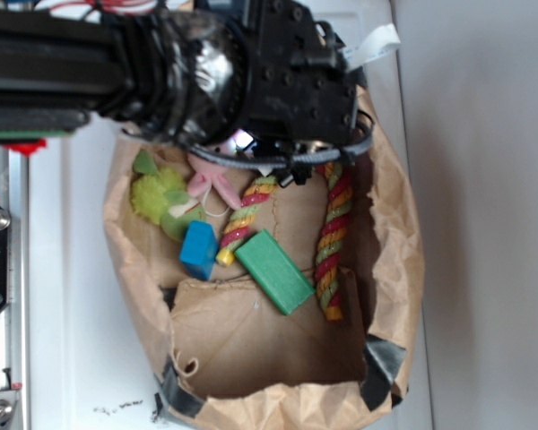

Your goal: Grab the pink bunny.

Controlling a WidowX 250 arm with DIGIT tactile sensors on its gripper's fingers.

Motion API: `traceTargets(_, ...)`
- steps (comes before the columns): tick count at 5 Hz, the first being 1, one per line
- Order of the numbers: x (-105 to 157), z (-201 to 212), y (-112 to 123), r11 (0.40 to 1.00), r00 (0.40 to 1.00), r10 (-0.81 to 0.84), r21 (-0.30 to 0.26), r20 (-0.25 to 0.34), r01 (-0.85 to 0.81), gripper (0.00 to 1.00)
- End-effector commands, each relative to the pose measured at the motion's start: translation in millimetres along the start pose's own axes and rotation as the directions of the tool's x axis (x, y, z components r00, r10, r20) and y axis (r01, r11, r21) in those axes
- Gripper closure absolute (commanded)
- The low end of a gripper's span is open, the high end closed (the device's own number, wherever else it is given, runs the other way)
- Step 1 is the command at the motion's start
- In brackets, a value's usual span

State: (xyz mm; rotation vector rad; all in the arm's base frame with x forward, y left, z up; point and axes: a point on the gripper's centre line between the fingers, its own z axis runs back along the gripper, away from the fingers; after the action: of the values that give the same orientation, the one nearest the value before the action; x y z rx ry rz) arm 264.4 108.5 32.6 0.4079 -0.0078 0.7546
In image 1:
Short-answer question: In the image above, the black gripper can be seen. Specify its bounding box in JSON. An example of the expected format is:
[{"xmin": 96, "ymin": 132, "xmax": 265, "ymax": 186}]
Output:
[{"xmin": 232, "ymin": 1, "xmax": 357, "ymax": 146}]

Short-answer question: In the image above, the pink plush bunny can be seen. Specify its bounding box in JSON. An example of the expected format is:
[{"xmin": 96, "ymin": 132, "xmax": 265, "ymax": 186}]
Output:
[{"xmin": 187, "ymin": 154, "xmax": 241, "ymax": 210}]

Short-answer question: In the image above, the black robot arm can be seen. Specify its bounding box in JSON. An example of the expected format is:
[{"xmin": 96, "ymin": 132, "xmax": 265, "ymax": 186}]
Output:
[{"xmin": 0, "ymin": 1, "xmax": 357, "ymax": 147}]

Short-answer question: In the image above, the green rectangular block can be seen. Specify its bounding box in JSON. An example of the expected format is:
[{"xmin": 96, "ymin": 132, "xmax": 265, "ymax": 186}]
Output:
[{"xmin": 235, "ymin": 229, "xmax": 314, "ymax": 315}]

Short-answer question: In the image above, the green plush toy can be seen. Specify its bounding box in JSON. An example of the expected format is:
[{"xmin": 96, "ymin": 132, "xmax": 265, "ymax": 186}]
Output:
[{"xmin": 130, "ymin": 150, "xmax": 206, "ymax": 243}]

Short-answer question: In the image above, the blue wooden block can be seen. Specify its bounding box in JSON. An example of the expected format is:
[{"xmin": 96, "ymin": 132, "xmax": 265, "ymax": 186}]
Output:
[{"xmin": 179, "ymin": 220, "xmax": 219, "ymax": 280}]

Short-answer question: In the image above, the brown paper bag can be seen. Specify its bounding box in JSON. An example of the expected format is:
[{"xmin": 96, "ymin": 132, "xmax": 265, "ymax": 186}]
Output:
[{"xmin": 102, "ymin": 84, "xmax": 426, "ymax": 430}]

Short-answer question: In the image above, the white plastic tray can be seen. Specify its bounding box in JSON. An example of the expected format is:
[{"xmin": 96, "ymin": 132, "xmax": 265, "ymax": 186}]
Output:
[{"xmin": 26, "ymin": 1, "xmax": 433, "ymax": 429}]

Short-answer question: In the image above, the white ribbon cable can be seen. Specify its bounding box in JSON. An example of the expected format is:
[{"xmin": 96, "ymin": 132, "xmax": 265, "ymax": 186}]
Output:
[{"xmin": 343, "ymin": 22, "xmax": 403, "ymax": 64}]

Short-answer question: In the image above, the multicolour twisted rope toy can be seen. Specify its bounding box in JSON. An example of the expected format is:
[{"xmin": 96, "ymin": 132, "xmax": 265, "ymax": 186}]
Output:
[{"xmin": 215, "ymin": 162, "xmax": 353, "ymax": 322}]

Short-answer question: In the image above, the aluminium frame rail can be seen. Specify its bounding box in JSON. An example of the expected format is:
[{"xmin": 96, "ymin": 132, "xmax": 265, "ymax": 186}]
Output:
[{"xmin": 0, "ymin": 145, "xmax": 30, "ymax": 429}]

